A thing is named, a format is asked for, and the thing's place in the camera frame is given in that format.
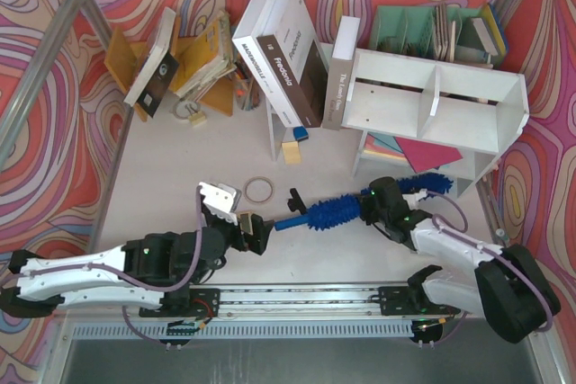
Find black detached gripper part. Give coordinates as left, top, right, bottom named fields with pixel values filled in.
left=287, top=188, right=308, bottom=215

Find blue microfiber duster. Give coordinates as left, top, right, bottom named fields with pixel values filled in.
left=274, top=173, right=454, bottom=231

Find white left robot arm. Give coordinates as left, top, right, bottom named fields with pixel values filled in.
left=1, top=211, right=274, bottom=318

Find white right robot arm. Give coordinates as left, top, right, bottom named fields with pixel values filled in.
left=360, top=176, right=561, bottom=344

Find white wooden bookshelf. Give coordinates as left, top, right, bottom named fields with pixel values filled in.
left=342, top=49, right=529, bottom=196

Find teal paper sheets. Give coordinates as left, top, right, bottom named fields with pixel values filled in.
left=364, top=133, right=406, bottom=161

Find small wooden block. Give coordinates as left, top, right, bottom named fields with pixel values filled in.
left=282, top=141, right=302, bottom=165

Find blue black small eraser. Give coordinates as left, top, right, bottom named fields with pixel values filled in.
left=292, top=127, right=310, bottom=142

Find clear pencil cup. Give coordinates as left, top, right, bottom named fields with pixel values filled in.
left=233, top=54, right=261, bottom=112

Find taupe Lonely Ones book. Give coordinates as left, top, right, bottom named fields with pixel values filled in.
left=322, top=15, right=361, bottom=130

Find white book black cover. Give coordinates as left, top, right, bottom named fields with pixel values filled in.
left=124, top=7, right=179, bottom=118

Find yellow worn books stack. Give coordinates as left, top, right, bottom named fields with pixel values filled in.
left=172, top=9, right=235, bottom=101

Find teal desk organizer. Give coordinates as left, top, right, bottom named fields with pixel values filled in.
left=368, top=3, right=508, bottom=67

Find white Mademoiselle book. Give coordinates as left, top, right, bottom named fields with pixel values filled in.
left=232, top=0, right=302, bottom=128

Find brown Fredonia book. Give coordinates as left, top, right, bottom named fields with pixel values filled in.
left=256, top=0, right=328, bottom=128

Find yellow wooden book rack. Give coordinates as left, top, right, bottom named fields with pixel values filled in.
left=104, top=7, right=237, bottom=121

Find blue yellow folders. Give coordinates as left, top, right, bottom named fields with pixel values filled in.
left=471, top=3, right=509, bottom=58

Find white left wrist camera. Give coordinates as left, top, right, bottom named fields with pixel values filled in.
left=199, top=182, right=242, bottom=225

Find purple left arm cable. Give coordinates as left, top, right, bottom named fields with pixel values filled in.
left=0, top=183, right=208, bottom=349

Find tape roll ring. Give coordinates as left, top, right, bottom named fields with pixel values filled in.
left=243, top=175, right=276, bottom=204

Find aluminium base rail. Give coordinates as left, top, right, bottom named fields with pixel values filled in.
left=60, top=283, right=466, bottom=346

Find ring with gold binder clip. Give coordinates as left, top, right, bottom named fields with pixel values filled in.
left=173, top=99, right=207, bottom=127

